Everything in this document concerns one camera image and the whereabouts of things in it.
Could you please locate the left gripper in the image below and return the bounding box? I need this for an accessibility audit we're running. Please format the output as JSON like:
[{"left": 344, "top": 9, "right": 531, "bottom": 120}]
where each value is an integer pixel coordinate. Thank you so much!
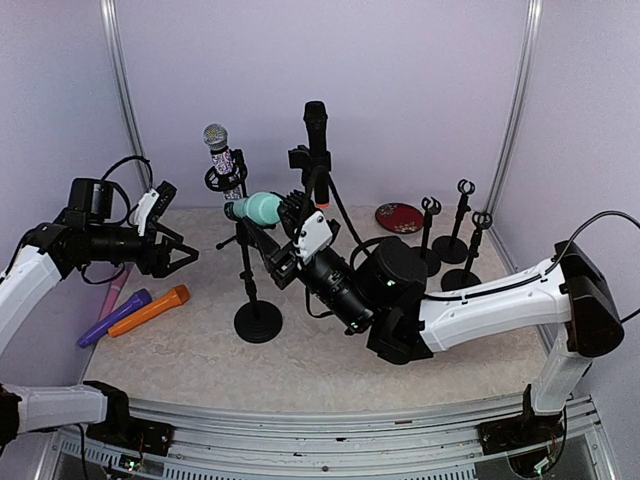
[{"left": 86, "top": 217, "right": 198, "bottom": 277}]

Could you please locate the teal head microphone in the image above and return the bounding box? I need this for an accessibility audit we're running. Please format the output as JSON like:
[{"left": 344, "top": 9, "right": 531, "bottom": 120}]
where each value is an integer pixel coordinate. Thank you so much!
[{"left": 224, "top": 192, "right": 282, "bottom": 227}]

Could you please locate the black tall round-base stand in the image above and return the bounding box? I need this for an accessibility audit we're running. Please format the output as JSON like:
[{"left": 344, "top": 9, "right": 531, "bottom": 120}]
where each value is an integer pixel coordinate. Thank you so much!
[{"left": 288, "top": 145, "right": 331, "bottom": 208}]

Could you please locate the purple microphone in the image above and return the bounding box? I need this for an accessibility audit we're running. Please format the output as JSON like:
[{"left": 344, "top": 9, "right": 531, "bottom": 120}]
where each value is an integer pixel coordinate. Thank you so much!
[{"left": 76, "top": 289, "right": 152, "bottom": 348}]

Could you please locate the pink microphone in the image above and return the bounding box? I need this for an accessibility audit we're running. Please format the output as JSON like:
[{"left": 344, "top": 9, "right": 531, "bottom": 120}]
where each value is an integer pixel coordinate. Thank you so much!
[{"left": 99, "top": 277, "right": 126, "bottom": 321}]

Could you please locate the black microphone orange end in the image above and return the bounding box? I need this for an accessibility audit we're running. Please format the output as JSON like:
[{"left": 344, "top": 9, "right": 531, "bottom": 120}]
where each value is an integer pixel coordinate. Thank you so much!
[{"left": 303, "top": 100, "right": 331, "bottom": 209}]

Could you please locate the black short stand purple mic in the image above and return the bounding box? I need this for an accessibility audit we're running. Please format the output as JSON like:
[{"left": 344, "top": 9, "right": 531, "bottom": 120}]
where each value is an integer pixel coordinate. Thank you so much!
[{"left": 412, "top": 197, "right": 442, "bottom": 277}]

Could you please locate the black short stand orange mic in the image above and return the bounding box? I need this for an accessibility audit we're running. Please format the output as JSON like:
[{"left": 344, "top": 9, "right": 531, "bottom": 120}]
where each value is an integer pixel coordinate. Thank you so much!
[{"left": 441, "top": 212, "right": 493, "bottom": 292}]

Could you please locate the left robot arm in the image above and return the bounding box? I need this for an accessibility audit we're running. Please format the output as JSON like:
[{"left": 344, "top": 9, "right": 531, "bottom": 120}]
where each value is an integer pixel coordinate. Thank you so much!
[{"left": 1, "top": 178, "right": 199, "bottom": 445}]

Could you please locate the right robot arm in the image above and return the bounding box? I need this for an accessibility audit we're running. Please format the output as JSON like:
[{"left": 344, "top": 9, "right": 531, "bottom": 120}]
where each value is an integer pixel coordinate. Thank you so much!
[{"left": 240, "top": 191, "right": 625, "bottom": 444}]

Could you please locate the black tripod microphone stand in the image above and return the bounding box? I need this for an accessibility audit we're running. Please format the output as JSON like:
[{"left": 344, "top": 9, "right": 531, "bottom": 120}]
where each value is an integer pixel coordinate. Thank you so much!
[{"left": 203, "top": 147, "right": 251, "bottom": 251}]

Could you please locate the rhinestone silver-head microphone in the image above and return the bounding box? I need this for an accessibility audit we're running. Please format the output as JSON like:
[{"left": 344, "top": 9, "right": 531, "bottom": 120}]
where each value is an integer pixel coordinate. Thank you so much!
[{"left": 203, "top": 123, "right": 248, "bottom": 200}]

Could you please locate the red floral plate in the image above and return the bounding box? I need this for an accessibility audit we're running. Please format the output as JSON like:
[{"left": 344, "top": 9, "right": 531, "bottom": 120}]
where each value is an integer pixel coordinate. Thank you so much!
[{"left": 374, "top": 202, "right": 424, "bottom": 234}]

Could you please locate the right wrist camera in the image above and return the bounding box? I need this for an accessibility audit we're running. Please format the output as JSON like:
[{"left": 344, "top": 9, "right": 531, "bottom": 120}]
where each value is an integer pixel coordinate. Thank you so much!
[{"left": 293, "top": 211, "right": 340, "bottom": 265}]

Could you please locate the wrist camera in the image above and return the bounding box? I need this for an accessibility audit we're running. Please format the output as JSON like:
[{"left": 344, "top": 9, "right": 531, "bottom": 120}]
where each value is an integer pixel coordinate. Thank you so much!
[
  {"left": 129, "top": 188, "right": 159, "bottom": 237},
  {"left": 293, "top": 211, "right": 340, "bottom": 265}
]

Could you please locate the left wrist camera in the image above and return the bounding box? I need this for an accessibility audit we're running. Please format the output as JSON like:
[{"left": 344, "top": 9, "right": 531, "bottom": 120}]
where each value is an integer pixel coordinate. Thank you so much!
[{"left": 129, "top": 188, "right": 159, "bottom": 237}]

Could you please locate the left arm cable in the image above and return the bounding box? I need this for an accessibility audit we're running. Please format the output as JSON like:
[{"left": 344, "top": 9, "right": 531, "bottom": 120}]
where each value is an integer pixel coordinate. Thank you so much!
[{"left": 99, "top": 155, "right": 153, "bottom": 221}]

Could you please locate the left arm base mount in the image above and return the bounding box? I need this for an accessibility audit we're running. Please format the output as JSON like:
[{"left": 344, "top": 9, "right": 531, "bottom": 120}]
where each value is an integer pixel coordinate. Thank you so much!
[{"left": 86, "top": 398, "right": 174, "bottom": 457}]

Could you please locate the aluminium front rail frame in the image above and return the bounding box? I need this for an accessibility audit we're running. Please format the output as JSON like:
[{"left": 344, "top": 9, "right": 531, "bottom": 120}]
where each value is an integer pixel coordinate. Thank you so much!
[{"left": 34, "top": 395, "right": 622, "bottom": 479}]

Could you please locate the left aluminium corner post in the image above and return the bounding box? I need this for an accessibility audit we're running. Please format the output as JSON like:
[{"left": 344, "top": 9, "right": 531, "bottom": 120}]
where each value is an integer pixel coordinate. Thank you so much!
[{"left": 98, "top": 0, "right": 164, "bottom": 211}]

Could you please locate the aluminium corner post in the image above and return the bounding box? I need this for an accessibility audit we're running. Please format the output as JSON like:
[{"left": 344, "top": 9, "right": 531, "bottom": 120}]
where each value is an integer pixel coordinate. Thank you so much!
[
  {"left": 484, "top": 0, "right": 543, "bottom": 216},
  {"left": 98, "top": 0, "right": 164, "bottom": 211}
]

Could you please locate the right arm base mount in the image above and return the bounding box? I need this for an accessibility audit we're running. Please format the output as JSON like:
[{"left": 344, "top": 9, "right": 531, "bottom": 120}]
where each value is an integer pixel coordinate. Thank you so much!
[{"left": 477, "top": 412, "right": 564, "bottom": 455}]

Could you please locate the right aluminium corner post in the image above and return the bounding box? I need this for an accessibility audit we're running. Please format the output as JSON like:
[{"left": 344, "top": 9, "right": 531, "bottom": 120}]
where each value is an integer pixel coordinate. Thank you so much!
[{"left": 484, "top": 0, "right": 543, "bottom": 216}]

